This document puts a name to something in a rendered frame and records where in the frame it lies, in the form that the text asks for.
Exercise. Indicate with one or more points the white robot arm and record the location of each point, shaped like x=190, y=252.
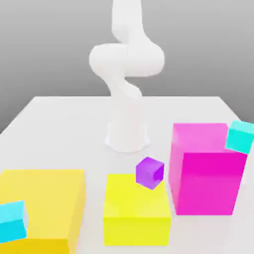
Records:
x=127, y=59

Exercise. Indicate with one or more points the small purple cube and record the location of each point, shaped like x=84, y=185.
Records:
x=147, y=173

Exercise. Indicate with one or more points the small turquoise cube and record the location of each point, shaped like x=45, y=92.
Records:
x=239, y=137

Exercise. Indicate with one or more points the small sky blue cube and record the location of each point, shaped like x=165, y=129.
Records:
x=12, y=222

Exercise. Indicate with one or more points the large lemon yellow box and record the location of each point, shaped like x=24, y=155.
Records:
x=135, y=214

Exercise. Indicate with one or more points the large magenta box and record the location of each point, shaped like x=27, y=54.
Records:
x=206, y=178

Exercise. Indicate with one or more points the large golden yellow box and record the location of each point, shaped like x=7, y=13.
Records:
x=51, y=200

